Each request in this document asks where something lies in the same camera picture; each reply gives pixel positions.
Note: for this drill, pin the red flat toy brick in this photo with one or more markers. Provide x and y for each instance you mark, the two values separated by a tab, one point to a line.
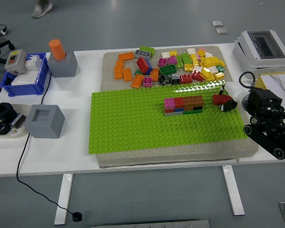
169	110

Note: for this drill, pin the yellow square toy brick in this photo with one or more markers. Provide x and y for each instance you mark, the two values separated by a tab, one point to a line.
201	53
173	53
188	67

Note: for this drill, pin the black office chair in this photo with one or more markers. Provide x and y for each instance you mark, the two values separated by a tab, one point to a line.
10	45

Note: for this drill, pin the lime green long brick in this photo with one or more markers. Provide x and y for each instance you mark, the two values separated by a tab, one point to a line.
147	49

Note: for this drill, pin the white square toy brick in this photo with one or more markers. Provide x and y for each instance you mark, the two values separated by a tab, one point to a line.
165	54
213	69
197	69
191	51
209	54

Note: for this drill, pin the blue plastic bin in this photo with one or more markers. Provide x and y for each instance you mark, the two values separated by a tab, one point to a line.
23	90

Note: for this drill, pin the orange toy brick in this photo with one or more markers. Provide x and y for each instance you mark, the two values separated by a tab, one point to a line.
188	107
127	74
120	63
137	81
118	73
126	56
154	74

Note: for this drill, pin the large red toy brick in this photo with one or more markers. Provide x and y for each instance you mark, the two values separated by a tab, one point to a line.
142	64

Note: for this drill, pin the black grey sloped brick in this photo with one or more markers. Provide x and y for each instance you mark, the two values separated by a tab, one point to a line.
175	79

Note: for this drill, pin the white electrical enclosure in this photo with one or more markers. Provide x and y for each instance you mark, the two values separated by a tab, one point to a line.
275	60

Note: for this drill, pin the blue flat toy brick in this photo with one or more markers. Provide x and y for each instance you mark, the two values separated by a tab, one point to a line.
179	110

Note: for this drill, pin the grey-brown foam mat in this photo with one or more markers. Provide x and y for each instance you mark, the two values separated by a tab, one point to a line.
108	71

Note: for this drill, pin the small pink toy brick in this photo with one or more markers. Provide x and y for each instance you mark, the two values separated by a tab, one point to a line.
203	49

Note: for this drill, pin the pink square toy brick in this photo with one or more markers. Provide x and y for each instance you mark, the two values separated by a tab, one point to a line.
163	62
172	60
169	103
148	82

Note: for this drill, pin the grey sloped toy brick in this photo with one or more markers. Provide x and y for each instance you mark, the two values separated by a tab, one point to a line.
164	79

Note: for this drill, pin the grey block with socket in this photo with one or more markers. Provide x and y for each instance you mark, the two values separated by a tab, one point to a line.
45	128
63	67

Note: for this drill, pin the white circuit breaker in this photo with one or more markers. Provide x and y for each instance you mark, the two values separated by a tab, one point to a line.
33	62

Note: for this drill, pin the small dark green brick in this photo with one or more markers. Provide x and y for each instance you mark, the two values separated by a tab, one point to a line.
138	72
220	69

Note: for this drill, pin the person's foot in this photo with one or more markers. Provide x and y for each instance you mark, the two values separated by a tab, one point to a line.
41	10

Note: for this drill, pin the lime green toy brick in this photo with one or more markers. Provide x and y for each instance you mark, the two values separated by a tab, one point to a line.
179	61
186	59

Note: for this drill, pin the lime green studded baseplate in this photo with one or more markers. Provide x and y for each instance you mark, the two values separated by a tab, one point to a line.
133	123

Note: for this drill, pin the red square toy brick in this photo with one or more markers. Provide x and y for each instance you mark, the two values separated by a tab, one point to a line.
179	102

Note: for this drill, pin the red long toy brick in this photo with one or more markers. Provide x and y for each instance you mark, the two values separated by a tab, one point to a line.
219	99

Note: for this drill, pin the white table leg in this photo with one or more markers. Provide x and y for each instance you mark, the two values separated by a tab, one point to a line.
232	190
63	197

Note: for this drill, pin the long grey metal plate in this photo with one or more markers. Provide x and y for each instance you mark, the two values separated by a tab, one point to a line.
149	224

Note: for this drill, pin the grey switch box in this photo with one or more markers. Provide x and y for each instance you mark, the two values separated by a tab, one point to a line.
15	61

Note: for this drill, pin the grey long toy brick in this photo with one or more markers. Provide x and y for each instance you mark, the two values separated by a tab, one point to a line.
142	54

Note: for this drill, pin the yellow cardboard box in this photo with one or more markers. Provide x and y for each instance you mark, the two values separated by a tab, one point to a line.
275	80

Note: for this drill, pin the orange cylinder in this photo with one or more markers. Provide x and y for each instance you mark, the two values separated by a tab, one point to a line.
57	50

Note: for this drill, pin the large black nut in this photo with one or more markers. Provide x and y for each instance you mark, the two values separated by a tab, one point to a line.
4	111

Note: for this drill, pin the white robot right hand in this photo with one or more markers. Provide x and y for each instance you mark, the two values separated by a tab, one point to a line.
235	91

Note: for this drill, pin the brown toy brick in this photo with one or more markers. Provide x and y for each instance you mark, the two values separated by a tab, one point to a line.
193	99

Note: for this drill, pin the white tray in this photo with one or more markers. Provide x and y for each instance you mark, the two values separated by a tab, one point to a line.
21	131

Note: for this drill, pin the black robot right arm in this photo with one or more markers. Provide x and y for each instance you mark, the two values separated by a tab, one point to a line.
263	99

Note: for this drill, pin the dark brown roller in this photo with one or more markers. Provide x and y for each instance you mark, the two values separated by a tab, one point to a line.
18	120

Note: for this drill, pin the dark green long brick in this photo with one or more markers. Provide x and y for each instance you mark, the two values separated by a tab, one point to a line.
167	69

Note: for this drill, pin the large yellow toy brick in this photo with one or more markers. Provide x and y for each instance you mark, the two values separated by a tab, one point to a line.
211	61

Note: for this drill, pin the white wall socket panel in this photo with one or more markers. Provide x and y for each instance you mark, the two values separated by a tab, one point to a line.
25	78

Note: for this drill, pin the grey flat toy brick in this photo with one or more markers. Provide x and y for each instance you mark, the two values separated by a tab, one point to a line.
173	114

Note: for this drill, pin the black flat toy brick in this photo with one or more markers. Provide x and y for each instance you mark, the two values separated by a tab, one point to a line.
197	108

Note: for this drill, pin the small black nut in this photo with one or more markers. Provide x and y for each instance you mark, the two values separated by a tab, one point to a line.
2	128

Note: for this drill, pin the small silver floor plate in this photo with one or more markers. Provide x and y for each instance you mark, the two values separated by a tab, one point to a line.
221	31
217	23

